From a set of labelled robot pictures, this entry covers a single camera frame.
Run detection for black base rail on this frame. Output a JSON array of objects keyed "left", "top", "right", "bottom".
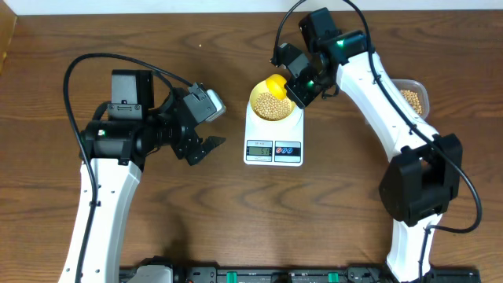
[{"left": 119, "top": 255, "right": 481, "bottom": 283}]

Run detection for soybeans in bowl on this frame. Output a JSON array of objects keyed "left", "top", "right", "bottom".
[{"left": 252, "top": 93, "right": 292, "bottom": 121}]

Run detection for pale yellow bowl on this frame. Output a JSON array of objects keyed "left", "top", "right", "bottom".
[{"left": 249, "top": 81, "right": 295, "bottom": 121}]

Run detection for yellow plastic measuring scoop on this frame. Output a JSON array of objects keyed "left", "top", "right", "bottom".
[{"left": 265, "top": 74, "right": 287, "bottom": 100}]

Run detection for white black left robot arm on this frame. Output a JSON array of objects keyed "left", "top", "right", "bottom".
[{"left": 59, "top": 70, "right": 226, "bottom": 282}]

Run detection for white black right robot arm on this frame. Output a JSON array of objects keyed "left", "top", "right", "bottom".
[{"left": 272, "top": 8, "right": 462, "bottom": 282}]

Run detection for white digital kitchen scale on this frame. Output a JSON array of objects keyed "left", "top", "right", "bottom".
[{"left": 243, "top": 103, "right": 304, "bottom": 167}]

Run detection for clear container of soybeans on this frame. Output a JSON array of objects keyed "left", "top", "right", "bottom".
[{"left": 391, "top": 79, "right": 430, "bottom": 119}]

